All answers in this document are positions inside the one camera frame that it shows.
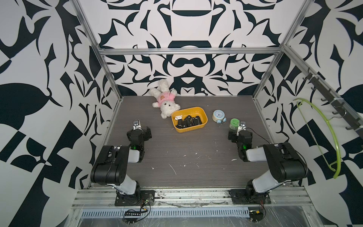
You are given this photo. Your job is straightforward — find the black car key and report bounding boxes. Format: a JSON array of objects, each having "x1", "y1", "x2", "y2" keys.
[
  {"x1": 183, "y1": 117, "x2": 193, "y2": 128},
  {"x1": 176, "y1": 119, "x2": 183, "y2": 129},
  {"x1": 194, "y1": 116, "x2": 202, "y2": 125}
]

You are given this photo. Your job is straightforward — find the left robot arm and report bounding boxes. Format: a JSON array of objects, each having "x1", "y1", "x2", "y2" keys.
[{"x1": 90, "y1": 126, "x2": 152, "y2": 196}]

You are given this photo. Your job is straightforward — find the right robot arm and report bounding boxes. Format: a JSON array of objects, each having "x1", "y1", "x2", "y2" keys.
[{"x1": 228, "y1": 130, "x2": 308, "y2": 200}]

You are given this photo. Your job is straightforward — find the yellow plastic storage box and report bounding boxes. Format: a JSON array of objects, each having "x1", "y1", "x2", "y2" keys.
[{"x1": 172, "y1": 107, "x2": 208, "y2": 133}]

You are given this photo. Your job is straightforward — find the green lidded small jar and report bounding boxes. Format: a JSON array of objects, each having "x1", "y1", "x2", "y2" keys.
[{"x1": 229, "y1": 118, "x2": 240, "y2": 130}]

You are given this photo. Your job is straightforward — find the small blue alarm clock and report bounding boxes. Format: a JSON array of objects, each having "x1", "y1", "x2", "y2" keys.
[{"x1": 212, "y1": 109, "x2": 226, "y2": 124}]

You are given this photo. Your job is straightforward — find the white plush bunny pink shirt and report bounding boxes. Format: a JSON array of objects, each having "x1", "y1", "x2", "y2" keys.
[{"x1": 148, "y1": 79, "x2": 181, "y2": 119}]

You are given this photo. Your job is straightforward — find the green clothes hanger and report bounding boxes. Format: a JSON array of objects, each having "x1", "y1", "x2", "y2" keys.
[{"x1": 293, "y1": 97, "x2": 342, "y2": 179}]

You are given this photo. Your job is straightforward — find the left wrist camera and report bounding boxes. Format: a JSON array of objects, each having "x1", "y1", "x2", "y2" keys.
[{"x1": 133, "y1": 120, "x2": 142, "y2": 130}]

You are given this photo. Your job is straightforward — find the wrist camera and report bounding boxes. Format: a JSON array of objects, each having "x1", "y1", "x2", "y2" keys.
[
  {"x1": 133, "y1": 120, "x2": 142, "y2": 130},
  {"x1": 236, "y1": 121, "x2": 246, "y2": 137}
]

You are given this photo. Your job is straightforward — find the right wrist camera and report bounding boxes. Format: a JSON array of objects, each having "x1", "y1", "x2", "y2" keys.
[{"x1": 236, "y1": 121, "x2": 246, "y2": 137}]

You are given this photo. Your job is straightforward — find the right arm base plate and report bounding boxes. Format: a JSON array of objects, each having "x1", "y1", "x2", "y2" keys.
[{"x1": 228, "y1": 188, "x2": 271, "y2": 204}]

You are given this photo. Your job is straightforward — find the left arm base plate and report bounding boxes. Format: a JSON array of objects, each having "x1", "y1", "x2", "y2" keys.
[{"x1": 114, "y1": 190, "x2": 155, "y2": 207}]

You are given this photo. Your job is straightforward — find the white cable duct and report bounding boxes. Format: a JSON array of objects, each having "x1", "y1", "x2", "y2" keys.
[{"x1": 81, "y1": 207, "x2": 250, "y2": 218}]

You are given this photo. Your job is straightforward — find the black wall hook rack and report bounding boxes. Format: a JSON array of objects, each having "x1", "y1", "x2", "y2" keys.
[{"x1": 304, "y1": 67, "x2": 363, "y2": 138}]

